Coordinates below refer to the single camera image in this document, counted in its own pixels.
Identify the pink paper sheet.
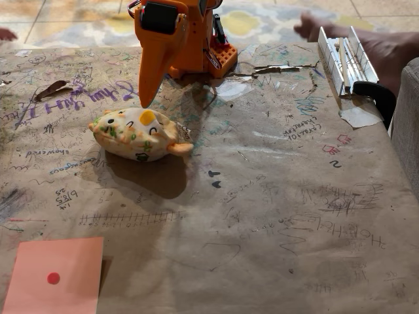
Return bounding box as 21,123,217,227
1,236,105,314

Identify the large black C clamp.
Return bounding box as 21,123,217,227
352,80,397,131

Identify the cream cat plush toy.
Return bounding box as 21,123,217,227
87,107,195,163

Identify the scribbled brown paper table cover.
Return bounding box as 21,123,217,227
0,42,415,314

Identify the grey fabric sofa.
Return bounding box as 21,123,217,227
389,56,419,197

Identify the grey yellow patterned rug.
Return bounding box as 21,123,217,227
31,0,419,50

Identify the torn paper strip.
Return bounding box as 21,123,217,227
253,64,302,75

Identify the thin wooden stick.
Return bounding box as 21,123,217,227
338,37,350,90

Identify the aluminium miter box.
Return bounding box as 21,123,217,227
318,26,380,98

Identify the orange robot arm with base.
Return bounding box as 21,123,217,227
168,0,238,80

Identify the person's bare foot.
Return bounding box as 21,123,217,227
293,10,419,99
0,27,18,42

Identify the small black table clamp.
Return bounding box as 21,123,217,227
211,13,229,45

